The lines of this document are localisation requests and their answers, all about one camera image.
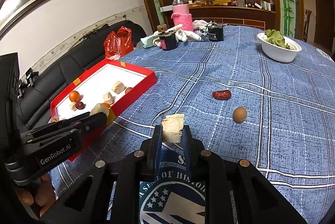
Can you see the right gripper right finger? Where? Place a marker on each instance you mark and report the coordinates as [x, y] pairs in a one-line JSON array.
[[235, 192]]

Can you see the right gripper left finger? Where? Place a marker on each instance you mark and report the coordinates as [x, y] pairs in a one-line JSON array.
[[109, 192]]

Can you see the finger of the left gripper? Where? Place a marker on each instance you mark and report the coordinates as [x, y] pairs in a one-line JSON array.
[[82, 127], [53, 128]]

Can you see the red jujube date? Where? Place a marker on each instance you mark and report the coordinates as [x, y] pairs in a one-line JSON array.
[[79, 105], [222, 95]]

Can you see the orange tangerine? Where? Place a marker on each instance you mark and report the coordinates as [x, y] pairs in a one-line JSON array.
[[106, 105], [74, 96]]

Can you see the brown longan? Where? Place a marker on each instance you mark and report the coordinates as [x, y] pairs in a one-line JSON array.
[[239, 115], [128, 89]]

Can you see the person's left hand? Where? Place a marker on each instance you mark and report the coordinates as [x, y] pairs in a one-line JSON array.
[[45, 196]]

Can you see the red white cardboard tray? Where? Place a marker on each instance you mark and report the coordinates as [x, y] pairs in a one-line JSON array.
[[93, 84]]

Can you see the black leather sofa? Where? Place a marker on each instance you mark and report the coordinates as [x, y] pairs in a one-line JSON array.
[[33, 108]]

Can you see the red plastic bag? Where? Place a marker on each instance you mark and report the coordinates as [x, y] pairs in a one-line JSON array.
[[118, 44]]

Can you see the blue plaid tablecloth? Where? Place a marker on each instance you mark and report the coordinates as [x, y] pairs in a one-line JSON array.
[[288, 134]]

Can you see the light green cloth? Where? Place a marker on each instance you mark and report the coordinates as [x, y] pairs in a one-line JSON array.
[[149, 41]]

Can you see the dark jar with cork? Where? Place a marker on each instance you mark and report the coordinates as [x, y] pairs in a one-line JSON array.
[[167, 37]]

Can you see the pink knitted sleeve bottle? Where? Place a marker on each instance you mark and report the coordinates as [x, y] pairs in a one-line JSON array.
[[181, 15]]

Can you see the white cloth pile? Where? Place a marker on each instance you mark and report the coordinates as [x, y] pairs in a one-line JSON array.
[[182, 35]]

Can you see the black box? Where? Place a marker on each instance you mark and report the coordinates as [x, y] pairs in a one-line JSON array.
[[215, 32]]

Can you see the white bowl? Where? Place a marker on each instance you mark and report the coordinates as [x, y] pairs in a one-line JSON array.
[[278, 53]]

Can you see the green leafy vegetables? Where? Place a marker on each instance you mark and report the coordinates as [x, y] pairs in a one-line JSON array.
[[275, 37]]

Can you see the wooden sideboard cabinet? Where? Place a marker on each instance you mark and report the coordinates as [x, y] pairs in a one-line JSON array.
[[227, 12]]

